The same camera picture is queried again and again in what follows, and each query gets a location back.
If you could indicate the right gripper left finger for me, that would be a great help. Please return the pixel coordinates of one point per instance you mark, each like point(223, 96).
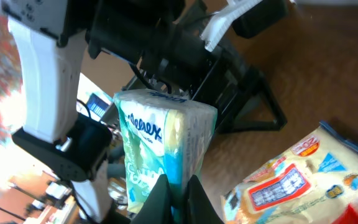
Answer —
point(157, 208)

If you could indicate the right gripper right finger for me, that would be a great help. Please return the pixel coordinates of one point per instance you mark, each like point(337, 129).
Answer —
point(197, 209)

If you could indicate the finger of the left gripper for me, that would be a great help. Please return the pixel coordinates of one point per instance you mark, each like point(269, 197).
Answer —
point(236, 96)

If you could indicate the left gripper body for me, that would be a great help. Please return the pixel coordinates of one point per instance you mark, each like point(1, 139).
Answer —
point(179, 59)

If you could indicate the green Kleenex tissue pack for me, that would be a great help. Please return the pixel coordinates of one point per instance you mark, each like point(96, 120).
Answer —
point(162, 134)

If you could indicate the yellow wet wipes pack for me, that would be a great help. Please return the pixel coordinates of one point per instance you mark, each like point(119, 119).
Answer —
point(311, 182)

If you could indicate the red snack bag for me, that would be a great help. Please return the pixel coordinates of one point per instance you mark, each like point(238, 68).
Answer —
point(349, 216)

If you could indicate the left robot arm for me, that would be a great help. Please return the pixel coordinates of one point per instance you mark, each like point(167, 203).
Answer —
point(52, 37)

